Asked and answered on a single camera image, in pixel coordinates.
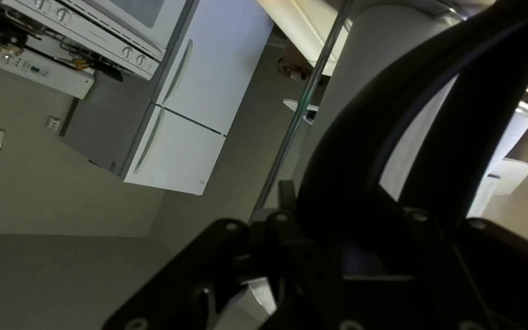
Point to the black coffee maker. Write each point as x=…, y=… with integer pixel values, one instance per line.
x=350, y=158

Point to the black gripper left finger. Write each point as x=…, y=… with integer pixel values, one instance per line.
x=185, y=281

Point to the white range hood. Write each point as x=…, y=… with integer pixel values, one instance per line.
x=36, y=68

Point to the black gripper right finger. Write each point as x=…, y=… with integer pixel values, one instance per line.
x=504, y=276

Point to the white stove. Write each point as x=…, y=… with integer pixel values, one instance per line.
x=93, y=28

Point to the wall outlet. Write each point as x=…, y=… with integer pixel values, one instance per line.
x=54, y=123

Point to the white refrigerator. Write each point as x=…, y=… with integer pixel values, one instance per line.
x=197, y=98

